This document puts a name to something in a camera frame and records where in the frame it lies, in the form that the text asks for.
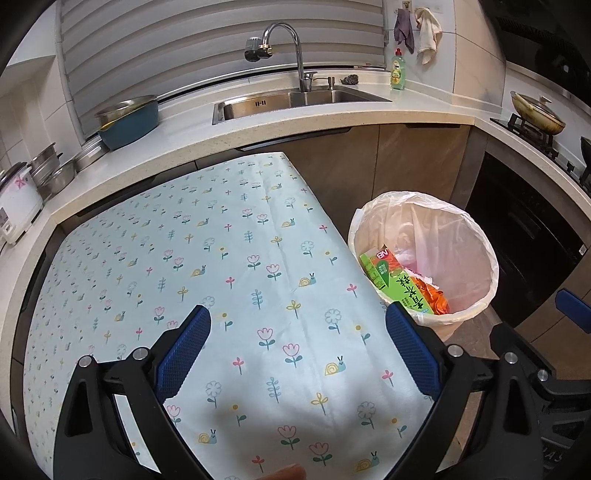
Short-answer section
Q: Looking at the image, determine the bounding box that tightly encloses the white stone kitchen counter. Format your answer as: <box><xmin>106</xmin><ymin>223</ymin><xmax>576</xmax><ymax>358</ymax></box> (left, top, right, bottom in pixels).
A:
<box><xmin>0</xmin><ymin>69</ymin><xmax>591</xmax><ymax>324</ymax></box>

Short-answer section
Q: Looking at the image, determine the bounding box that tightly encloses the stainless steel sink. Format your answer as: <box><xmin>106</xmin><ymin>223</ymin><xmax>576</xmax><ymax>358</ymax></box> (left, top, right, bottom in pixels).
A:
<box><xmin>212</xmin><ymin>89</ymin><xmax>393</xmax><ymax>125</ymax></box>

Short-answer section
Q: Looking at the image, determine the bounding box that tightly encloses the wok with glass lid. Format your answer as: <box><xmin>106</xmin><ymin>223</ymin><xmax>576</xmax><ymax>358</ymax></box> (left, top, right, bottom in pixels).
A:
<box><xmin>510</xmin><ymin>90</ymin><xmax>568</xmax><ymax>136</ymax></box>

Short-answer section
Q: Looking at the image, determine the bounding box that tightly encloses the blue plastic basin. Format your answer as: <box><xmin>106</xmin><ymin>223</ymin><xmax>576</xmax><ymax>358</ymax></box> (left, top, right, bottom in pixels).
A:
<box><xmin>97</xmin><ymin>99</ymin><xmax>161</xmax><ymax>151</ymax></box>

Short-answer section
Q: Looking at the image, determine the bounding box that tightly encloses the purple hanging cloth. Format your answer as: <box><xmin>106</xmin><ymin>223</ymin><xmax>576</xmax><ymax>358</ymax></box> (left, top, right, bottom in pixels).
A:
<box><xmin>393</xmin><ymin>8</ymin><xmax>415</xmax><ymax>48</ymax></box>

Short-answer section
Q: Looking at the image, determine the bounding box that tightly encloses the orange plastic wrapper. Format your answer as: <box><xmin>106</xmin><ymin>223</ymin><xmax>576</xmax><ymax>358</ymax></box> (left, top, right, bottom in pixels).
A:
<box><xmin>411</xmin><ymin>276</ymin><xmax>451</xmax><ymax>315</ymax></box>

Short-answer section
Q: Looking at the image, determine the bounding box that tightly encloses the green paper carton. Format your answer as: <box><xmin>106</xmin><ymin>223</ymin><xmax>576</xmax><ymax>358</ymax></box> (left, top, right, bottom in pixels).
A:
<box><xmin>359</xmin><ymin>249</ymin><xmax>437</xmax><ymax>317</ymax></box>

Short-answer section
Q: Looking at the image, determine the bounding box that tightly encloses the steel pan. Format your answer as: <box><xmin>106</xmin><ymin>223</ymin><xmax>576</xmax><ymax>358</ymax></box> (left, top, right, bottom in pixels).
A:
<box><xmin>74</xmin><ymin>136</ymin><xmax>109</xmax><ymax>172</ymax></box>

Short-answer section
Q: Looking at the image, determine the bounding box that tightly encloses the black gas stove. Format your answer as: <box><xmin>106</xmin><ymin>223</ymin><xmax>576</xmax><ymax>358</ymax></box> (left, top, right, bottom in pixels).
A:
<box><xmin>489</xmin><ymin>115</ymin><xmax>591</xmax><ymax>195</ymax></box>

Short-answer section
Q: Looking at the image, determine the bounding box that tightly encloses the grey window blind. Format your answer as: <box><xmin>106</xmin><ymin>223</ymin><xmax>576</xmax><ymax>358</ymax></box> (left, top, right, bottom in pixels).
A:
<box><xmin>55</xmin><ymin>0</ymin><xmax>389</xmax><ymax>139</ymax></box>

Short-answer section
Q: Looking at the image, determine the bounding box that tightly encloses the black range hood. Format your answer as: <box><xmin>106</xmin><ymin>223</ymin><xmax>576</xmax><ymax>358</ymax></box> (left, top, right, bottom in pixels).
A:
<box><xmin>480</xmin><ymin>0</ymin><xmax>591</xmax><ymax>88</ymax></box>

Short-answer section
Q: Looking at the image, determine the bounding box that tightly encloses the stack of steel pots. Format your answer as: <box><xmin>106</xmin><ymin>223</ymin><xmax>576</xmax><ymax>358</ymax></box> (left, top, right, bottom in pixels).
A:
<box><xmin>30</xmin><ymin>143</ymin><xmax>63</xmax><ymax>185</ymax></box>

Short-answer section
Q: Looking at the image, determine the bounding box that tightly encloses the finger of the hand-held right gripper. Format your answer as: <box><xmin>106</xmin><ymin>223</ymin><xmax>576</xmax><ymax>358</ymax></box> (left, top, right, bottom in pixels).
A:
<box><xmin>554</xmin><ymin>288</ymin><xmax>591</xmax><ymax>334</ymax></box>
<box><xmin>489</xmin><ymin>323</ymin><xmax>591</xmax><ymax>402</ymax></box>

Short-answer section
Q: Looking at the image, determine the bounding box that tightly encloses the person's left hand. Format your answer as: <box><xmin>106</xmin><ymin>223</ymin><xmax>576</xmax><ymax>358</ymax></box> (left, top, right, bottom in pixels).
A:
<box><xmin>267</xmin><ymin>464</ymin><xmax>306</xmax><ymax>480</ymax></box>

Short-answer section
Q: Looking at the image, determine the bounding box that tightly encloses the brown base cabinet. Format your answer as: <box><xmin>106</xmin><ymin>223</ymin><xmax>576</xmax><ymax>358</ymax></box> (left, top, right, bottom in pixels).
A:
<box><xmin>288</xmin><ymin>122</ymin><xmax>476</xmax><ymax>241</ymax></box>

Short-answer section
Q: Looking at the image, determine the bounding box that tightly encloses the floral tablecloth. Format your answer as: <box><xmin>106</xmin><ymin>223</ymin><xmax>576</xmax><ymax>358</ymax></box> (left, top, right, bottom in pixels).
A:
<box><xmin>22</xmin><ymin>151</ymin><xmax>439</xmax><ymax>480</ymax></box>

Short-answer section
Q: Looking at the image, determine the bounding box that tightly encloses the cream hanging cloth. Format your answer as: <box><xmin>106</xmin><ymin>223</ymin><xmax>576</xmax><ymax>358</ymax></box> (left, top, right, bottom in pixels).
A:
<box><xmin>414</xmin><ymin>7</ymin><xmax>443</xmax><ymax>65</ymax></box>

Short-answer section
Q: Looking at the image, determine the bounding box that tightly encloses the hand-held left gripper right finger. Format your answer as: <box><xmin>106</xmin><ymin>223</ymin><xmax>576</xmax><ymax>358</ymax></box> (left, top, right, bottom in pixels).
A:
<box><xmin>385</xmin><ymin>301</ymin><xmax>546</xmax><ymax>480</ymax></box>

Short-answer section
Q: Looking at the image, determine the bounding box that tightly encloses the black built-in appliance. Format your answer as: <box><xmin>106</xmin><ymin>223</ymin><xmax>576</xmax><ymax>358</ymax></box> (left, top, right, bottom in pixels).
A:
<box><xmin>466</xmin><ymin>152</ymin><xmax>585</xmax><ymax>328</ymax></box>

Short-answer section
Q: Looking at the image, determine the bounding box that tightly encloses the green dish soap bottle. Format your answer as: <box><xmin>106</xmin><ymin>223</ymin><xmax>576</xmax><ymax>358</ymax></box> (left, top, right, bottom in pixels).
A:
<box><xmin>389</xmin><ymin>47</ymin><xmax>407</xmax><ymax>90</ymax></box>

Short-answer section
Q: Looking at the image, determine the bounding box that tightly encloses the crumpled white plastic bag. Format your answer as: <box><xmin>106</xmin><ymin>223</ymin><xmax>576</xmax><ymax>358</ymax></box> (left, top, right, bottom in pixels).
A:
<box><xmin>394</xmin><ymin>247</ymin><xmax>435</xmax><ymax>284</ymax></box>

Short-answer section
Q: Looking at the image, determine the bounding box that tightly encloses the chrome kitchen faucet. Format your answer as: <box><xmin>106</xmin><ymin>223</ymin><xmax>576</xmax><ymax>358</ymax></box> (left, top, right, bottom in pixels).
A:
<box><xmin>245</xmin><ymin>22</ymin><xmax>319</xmax><ymax>93</ymax></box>

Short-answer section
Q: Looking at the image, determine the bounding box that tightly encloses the pink bin with plastic liner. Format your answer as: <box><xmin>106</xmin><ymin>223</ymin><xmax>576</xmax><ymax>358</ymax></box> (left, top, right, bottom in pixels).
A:
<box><xmin>348</xmin><ymin>191</ymin><xmax>500</xmax><ymax>342</ymax></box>

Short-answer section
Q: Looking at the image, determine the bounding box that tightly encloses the steel bowl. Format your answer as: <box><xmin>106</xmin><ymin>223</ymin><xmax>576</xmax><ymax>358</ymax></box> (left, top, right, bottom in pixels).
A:
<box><xmin>95</xmin><ymin>95</ymin><xmax>159</xmax><ymax>120</ymax></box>

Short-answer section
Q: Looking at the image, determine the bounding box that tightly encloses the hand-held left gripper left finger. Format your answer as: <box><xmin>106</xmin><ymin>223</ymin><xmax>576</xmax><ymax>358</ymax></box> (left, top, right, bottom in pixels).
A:
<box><xmin>58</xmin><ymin>305</ymin><xmax>213</xmax><ymax>480</ymax></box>

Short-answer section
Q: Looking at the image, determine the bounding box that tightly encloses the white rice cooker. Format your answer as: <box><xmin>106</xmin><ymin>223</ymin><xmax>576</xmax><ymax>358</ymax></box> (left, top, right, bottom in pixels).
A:
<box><xmin>0</xmin><ymin>161</ymin><xmax>44</xmax><ymax>245</ymax></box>

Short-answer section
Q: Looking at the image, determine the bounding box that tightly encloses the steel pot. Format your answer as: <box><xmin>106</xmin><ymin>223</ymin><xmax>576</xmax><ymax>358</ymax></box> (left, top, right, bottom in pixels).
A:
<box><xmin>39</xmin><ymin>159</ymin><xmax>77</xmax><ymax>195</ymax></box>

